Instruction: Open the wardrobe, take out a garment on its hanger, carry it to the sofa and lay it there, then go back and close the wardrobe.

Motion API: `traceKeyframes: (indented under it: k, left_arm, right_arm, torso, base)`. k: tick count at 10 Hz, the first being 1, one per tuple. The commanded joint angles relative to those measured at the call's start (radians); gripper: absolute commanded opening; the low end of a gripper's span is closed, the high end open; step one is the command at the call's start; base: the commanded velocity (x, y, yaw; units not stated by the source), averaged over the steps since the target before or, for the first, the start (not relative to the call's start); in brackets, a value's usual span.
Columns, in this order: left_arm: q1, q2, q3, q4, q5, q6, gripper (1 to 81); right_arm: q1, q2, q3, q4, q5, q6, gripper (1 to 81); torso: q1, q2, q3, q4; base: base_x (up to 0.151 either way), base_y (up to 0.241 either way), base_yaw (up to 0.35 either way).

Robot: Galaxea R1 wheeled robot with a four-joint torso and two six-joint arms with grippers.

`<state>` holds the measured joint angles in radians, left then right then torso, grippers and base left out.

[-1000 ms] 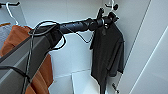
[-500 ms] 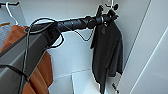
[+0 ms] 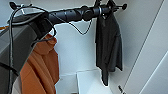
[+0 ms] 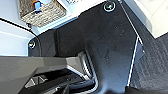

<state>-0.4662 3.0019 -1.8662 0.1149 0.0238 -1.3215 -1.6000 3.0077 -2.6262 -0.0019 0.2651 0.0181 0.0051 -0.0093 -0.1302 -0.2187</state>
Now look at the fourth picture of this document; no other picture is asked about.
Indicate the green ringed round button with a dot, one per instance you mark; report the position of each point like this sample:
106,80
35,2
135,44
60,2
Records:
109,6

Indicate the thick grey robot torso limb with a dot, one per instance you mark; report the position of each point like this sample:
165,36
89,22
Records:
43,71

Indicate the small round base socket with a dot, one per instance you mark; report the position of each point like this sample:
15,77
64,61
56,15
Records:
32,44

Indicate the woven wicker basket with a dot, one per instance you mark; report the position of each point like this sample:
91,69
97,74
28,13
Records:
43,15

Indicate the blue capped bottle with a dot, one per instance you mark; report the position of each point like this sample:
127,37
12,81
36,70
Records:
37,5

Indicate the white wardrobe cabinet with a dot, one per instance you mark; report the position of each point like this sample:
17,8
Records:
13,36

